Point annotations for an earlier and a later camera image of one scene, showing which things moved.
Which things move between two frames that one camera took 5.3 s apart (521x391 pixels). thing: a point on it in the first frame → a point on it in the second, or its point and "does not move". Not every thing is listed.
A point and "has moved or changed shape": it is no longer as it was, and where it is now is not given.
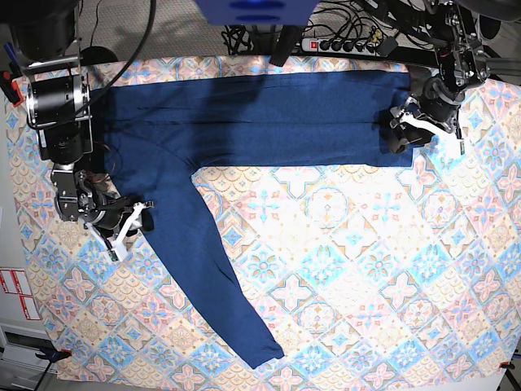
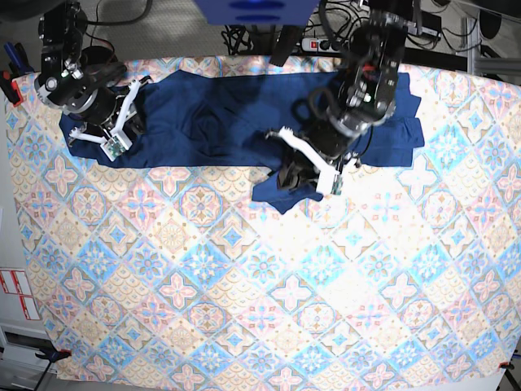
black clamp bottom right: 508,366 does not move
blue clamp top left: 12,59 does not move
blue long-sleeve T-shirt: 153,129 has moved or changed shape
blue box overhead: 257,12 does not move
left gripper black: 107,213 → 109,107
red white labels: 16,282 does not move
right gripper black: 436,102 → 300,168
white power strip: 365,47 does not move
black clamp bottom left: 53,355 does not move
